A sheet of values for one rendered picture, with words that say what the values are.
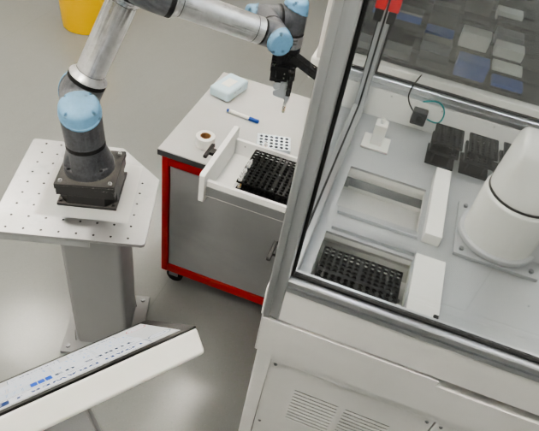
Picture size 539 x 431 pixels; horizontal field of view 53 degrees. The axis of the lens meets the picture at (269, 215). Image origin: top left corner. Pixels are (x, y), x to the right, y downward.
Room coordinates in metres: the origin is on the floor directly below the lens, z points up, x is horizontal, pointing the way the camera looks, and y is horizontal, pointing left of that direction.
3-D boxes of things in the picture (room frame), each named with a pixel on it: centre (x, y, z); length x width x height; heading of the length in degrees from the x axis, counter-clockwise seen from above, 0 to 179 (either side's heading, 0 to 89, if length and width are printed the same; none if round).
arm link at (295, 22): (1.63, 0.05, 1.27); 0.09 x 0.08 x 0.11; 115
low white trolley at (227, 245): (1.75, 0.09, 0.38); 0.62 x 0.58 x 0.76; 169
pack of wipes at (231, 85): (1.96, 0.27, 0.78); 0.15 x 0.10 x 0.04; 156
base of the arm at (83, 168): (1.24, 0.58, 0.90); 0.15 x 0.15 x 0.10
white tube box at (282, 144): (1.63, 0.04, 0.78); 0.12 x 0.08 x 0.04; 95
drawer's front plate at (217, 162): (1.36, 0.19, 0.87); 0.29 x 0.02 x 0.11; 169
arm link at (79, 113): (1.25, 0.58, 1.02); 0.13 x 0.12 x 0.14; 24
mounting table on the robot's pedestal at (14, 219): (1.24, 0.60, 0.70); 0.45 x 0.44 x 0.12; 98
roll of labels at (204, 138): (1.58, 0.28, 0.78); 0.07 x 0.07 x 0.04
